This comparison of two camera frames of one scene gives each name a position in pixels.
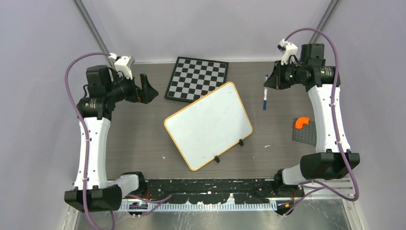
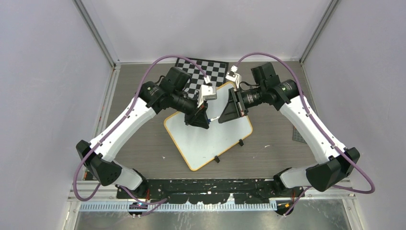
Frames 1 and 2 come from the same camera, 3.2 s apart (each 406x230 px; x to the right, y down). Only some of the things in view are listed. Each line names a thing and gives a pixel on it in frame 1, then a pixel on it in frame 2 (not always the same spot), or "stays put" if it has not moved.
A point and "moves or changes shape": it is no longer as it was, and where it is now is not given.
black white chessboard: (192, 78) stays put
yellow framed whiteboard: (209, 125) stays put
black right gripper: (283, 85) → (235, 107)
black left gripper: (144, 95) → (199, 119)
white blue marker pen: (265, 95) moves or changes shape
